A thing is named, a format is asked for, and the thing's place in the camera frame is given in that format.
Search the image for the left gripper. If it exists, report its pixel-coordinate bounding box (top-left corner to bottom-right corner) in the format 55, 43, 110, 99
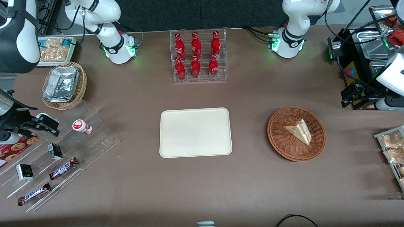
341, 83, 389, 110

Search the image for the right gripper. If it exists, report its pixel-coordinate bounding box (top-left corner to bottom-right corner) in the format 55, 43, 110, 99
0, 107, 60, 137

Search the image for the triangle sandwich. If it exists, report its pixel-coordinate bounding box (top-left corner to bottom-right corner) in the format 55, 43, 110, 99
283, 119, 312, 146

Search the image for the tray of snack bags right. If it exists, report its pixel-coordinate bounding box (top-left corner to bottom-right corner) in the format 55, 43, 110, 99
374, 125, 404, 193

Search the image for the light wicker basket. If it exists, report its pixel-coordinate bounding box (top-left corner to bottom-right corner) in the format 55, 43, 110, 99
42, 61, 87, 111

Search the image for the brown round wicker basket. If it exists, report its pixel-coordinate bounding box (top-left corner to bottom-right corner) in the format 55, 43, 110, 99
267, 106, 327, 163

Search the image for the white snack tray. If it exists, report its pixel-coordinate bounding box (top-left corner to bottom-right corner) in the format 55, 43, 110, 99
37, 36, 77, 67

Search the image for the cream plastic tray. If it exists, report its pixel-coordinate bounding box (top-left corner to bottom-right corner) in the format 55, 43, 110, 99
159, 107, 233, 159

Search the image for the black food warmer cabinet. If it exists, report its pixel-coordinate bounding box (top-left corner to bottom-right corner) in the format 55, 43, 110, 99
328, 5, 404, 111

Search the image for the small black white carton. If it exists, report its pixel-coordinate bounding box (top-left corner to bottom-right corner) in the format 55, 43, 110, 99
16, 164, 34, 181
47, 143, 63, 160

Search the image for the white bottle with red cap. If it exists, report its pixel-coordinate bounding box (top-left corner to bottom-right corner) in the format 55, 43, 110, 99
72, 119, 93, 135

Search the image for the red cookie box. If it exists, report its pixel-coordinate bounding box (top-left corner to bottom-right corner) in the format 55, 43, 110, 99
0, 134, 39, 167

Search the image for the steel food pan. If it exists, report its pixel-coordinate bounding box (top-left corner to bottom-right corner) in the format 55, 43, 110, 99
369, 60, 391, 79
359, 29, 397, 60

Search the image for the silver foil packet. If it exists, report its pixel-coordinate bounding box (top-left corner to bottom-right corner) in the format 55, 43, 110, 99
43, 66, 80, 103

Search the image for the Snickers chocolate bar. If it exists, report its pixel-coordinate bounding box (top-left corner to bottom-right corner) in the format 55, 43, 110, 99
49, 157, 79, 180
17, 182, 51, 206

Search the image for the clear acrylic stepped stand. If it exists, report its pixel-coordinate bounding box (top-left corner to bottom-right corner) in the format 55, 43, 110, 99
0, 100, 120, 212

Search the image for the clear bag of pastries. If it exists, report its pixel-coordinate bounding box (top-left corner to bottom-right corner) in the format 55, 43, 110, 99
380, 131, 404, 148
383, 148, 404, 165

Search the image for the clear bag of snacks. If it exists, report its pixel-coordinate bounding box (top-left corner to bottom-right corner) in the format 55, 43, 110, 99
39, 38, 72, 62

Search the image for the red food in warmer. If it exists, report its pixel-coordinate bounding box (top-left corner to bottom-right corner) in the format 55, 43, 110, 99
381, 14, 404, 48

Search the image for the red cola bottle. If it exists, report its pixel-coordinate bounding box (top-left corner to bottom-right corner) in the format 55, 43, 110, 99
191, 55, 201, 79
211, 31, 221, 60
209, 55, 219, 79
191, 32, 202, 60
175, 57, 186, 81
174, 33, 187, 61

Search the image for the clear acrylic bottle rack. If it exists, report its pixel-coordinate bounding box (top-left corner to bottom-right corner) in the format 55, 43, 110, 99
170, 28, 227, 83

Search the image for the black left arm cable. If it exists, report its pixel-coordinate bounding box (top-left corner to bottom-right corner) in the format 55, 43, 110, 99
324, 0, 404, 92

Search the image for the black base cable bundle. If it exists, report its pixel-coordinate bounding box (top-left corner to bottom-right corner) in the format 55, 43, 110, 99
242, 26, 276, 43

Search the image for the black cable loop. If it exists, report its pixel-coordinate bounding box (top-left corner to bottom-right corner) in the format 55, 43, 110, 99
275, 214, 319, 227

